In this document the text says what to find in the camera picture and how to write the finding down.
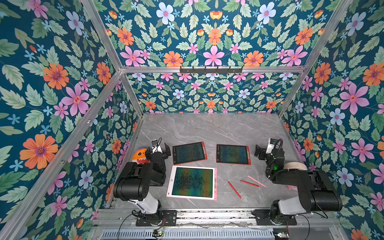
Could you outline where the masking tape roll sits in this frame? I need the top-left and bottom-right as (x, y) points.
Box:
(284, 162), (308, 171)

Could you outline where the white slotted cable duct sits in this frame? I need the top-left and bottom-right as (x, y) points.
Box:
(101, 229), (275, 240)

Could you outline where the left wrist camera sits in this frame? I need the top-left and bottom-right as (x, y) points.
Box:
(152, 138), (162, 150)

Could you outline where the red writing tablet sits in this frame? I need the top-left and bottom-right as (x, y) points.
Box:
(172, 142), (208, 165)
(216, 145), (251, 165)

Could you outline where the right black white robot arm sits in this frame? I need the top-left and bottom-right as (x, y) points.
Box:
(252, 140), (343, 225)

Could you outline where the orange shark plush toy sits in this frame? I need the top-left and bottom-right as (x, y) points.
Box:
(132, 149), (150, 164)

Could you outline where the pink stylus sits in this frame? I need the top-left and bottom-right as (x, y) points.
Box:
(248, 175), (267, 188)

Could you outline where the pink white writing tablet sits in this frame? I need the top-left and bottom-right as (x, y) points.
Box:
(167, 166), (218, 201)

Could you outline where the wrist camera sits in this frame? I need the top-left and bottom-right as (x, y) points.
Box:
(267, 138), (278, 150)
(152, 138), (162, 150)

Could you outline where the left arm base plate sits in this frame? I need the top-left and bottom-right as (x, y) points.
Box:
(136, 210), (178, 227)

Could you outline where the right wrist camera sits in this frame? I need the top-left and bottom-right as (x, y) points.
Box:
(267, 138), (278, 150)

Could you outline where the red stylus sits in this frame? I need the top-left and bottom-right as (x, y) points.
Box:
(240, 180), (260, 188)
(228, 181), (242, 199)

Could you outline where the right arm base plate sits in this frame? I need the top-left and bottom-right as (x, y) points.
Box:
(251, 209), (297, 226)

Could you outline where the right red writing tablet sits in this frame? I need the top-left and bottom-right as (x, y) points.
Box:
(216, 145), (251, 165)

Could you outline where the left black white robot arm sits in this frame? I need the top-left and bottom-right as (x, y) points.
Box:
(113, 141), (171, 215)

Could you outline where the left red writing tablet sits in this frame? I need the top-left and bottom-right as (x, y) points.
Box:
(172, 142), (208, 165)

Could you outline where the black hook rail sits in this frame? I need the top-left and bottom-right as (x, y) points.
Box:
(180, 66), (243, 75)

